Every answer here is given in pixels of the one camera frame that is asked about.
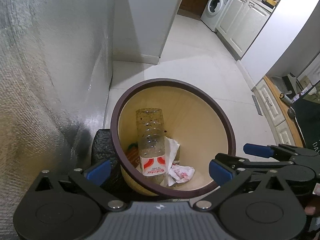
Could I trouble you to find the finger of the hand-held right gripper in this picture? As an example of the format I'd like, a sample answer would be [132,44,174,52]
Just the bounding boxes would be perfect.
[214,153,296,172]
[243,143,320,161]

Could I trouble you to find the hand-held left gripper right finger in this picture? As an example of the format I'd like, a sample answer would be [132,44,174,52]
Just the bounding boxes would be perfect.
[194,159,298,212]

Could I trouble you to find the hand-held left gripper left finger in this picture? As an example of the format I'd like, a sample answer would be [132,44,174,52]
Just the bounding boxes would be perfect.
[21,159,127,212]

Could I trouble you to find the snack wrapper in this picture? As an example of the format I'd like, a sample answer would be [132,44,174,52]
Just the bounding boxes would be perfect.
[126,147,141,168]

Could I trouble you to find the white tissue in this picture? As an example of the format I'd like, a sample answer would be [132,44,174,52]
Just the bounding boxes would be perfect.
[163,137,181,173]

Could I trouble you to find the yellow bin with brown rim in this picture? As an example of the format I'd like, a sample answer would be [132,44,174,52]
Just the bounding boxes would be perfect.
[111,79,236,198]

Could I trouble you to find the clear plastic bottle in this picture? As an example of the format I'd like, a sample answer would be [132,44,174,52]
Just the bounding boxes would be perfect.
[136,108,168,178]

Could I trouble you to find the black foam block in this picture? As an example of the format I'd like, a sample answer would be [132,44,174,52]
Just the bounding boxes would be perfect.
[91,129,131,196]

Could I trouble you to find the silver spray can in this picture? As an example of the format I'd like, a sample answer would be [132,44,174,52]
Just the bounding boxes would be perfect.
[279,93,293,104]

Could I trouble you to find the silver foil sheet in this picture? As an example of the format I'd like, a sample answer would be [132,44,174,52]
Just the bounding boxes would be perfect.
[0,0,118,207]

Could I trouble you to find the white lower kitchen cabinets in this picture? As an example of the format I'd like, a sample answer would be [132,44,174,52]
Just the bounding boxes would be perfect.
[215,0,273,61]

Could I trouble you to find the white washing machine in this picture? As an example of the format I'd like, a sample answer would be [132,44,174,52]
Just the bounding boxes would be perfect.
[200,0,234,33]

